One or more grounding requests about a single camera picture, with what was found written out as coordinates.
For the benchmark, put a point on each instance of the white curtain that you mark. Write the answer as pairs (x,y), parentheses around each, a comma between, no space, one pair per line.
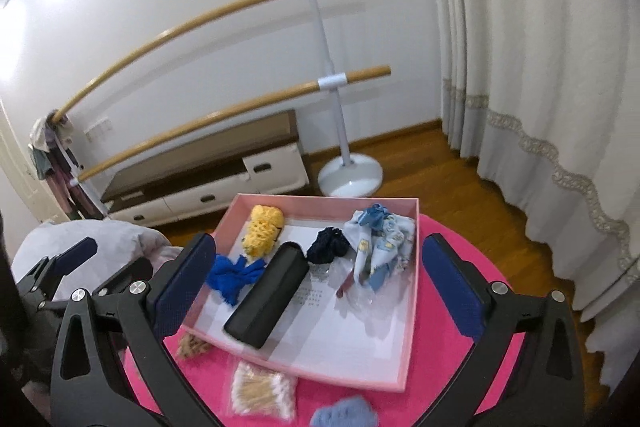
(545,95)

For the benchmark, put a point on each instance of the white barre stand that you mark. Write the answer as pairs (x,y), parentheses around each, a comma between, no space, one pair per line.
(348,174)

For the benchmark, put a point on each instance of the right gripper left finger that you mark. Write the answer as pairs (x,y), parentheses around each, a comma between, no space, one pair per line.
(178,282)

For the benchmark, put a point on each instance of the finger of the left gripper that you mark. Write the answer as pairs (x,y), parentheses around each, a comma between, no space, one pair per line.
(139,269)
(67,259)

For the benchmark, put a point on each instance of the wooden ballet bar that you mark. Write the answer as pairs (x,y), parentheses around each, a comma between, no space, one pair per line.
(164,37)
(225,111)

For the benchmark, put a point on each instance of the pink round table cover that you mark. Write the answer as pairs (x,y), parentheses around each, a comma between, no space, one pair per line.
(437,351)

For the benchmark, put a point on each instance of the upper wooden ballet bar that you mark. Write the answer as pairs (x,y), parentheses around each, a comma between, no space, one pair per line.
(164,37)

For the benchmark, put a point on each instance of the white brown tv cabinet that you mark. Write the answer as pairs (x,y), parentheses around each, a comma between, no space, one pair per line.
(261,156)

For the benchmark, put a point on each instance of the clear plastic pouch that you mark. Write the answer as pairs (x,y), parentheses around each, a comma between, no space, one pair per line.
(345,294)

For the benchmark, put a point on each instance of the white wall switch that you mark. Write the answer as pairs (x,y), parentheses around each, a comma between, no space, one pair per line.
(98,130)

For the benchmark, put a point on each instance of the bag of cotton swabs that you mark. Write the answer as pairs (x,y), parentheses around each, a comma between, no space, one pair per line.
(256,391)

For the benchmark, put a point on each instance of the clothes hanging on bar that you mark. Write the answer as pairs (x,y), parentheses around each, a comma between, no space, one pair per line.
(56,165)

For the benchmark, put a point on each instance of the yellow crochet fish toy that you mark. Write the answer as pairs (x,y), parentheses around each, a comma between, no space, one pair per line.
(263,230)

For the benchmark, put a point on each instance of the pink cardboard box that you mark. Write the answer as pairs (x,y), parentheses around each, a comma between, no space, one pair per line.
(312,340)

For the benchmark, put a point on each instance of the black glasses case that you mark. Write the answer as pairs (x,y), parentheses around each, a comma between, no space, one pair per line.
(259,312)

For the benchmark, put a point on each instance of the light blue patterned scrunchie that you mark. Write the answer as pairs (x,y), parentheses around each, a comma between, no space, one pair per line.
(383,242)

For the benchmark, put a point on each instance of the light blue fuzzy pom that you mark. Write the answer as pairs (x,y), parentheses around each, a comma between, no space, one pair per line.
(349,412)

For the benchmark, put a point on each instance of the dark navy scrunchie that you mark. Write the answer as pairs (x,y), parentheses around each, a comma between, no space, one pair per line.
(329,244)

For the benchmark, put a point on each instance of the lower wooden ballet bar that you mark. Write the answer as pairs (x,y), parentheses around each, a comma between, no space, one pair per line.
(225,111)

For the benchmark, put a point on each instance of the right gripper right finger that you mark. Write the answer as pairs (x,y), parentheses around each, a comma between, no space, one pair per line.
(459,284)

